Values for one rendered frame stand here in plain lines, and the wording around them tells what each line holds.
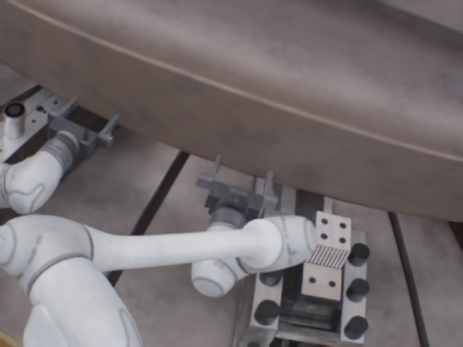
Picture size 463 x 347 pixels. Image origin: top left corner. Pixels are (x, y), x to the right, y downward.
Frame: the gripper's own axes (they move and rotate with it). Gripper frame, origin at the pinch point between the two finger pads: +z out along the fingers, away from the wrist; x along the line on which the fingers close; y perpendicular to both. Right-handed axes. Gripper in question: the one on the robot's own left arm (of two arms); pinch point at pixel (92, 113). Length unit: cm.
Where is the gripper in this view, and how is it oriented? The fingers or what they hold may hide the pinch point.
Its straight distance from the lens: 183.6
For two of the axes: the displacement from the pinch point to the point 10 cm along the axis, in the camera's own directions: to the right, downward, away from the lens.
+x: -9.0, -4.1, 1.1
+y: 2.1, -6.7, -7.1
